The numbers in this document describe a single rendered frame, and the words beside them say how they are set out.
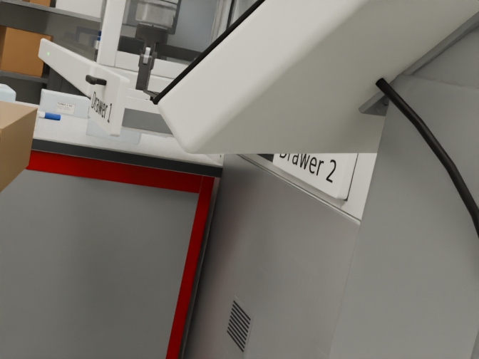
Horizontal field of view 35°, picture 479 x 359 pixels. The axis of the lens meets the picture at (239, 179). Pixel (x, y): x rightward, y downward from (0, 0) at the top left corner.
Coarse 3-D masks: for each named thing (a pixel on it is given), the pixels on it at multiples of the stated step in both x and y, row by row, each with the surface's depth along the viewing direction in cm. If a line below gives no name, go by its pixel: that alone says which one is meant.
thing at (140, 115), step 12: (132, 96) 166; (144, 96) 167; (132, 108) 142; (144, 108) 143; (156, 108) 144; (132, 120) 142; (144, 120) 143; (156, 120) 144; (156, 132) 145; (168, 132) 145
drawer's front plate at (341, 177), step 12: (276, 156) 148; (300, 156) 138; (312, 156) 133; (324, 156) 129; (336, 156) 125; (348, 156) 121; (288, 168) 142; (300, 168) 137; (312, 168) 132; (324, 168) 128; (336, 168) 124; (348, 168) 122; (312, 180) 132; (324, 180) 127; (336, 180) 123; (348, 180) 122; (336, 192) 123; (348, 192) 123
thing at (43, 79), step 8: (0, 0) 482; (8, 0) 484; (16, 0) 487; (32, 8) 510; (40, 8) 494; (48, 8) 497; (0, 72) 492; (8, 72) 495; (48, 72) 552; (32, 80) 503; (40, 80) 505
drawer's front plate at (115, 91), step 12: (96, 72) 164; (108, 72) 150; (96, 84) 162; (108, 84) 149; (120, 84) 139; (96, 96) 160; (108, 96) 147; (120, 96) 139; (96, 108) 158; (108, 108) 145; (120, 108) 140; (96, 120) 156; (120, 120) 140; (108, 132) 142
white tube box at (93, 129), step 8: (88, 120) 177; (88, 128) 178; (96, 128) 178; (96, 136) 178; (104, 136) 178; (112, 136) 178; (120, 136) 178; (128, 136) 178; (136, 136) 179; (136, 144) 179
